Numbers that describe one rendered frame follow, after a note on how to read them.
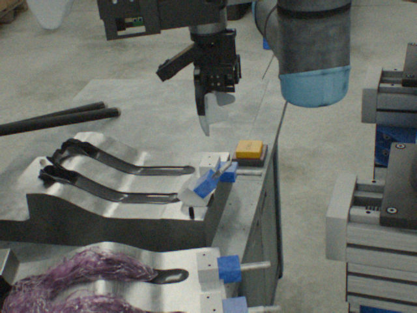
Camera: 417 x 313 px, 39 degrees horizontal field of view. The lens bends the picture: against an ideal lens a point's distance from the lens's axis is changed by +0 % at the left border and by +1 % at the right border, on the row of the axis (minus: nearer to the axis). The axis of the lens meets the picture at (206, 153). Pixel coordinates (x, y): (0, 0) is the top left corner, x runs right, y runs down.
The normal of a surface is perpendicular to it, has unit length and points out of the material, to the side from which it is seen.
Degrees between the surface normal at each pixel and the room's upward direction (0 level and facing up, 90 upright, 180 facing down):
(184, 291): 0
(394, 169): 0
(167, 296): 1
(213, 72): 90
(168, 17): 82
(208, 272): 90
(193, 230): 90
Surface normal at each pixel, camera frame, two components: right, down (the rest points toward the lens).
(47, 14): 0.32, 0.33
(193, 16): 0.10, 0.36
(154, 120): -0.10, -0.86
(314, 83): -0.17, 0.55
